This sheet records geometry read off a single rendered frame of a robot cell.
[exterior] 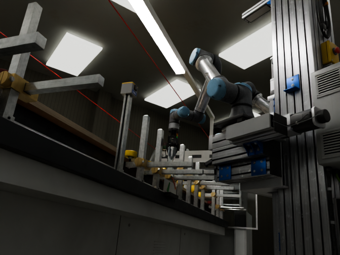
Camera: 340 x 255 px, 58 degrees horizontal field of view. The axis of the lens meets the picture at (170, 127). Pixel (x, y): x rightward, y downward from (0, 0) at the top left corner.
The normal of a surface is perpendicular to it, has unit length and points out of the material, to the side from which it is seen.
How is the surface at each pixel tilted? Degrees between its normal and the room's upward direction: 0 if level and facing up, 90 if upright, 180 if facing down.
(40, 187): 90
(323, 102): 90
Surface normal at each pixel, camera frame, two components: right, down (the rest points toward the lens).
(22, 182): 0.94, -0.05
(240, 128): -0.81, -0.26
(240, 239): -0.34, -0.35
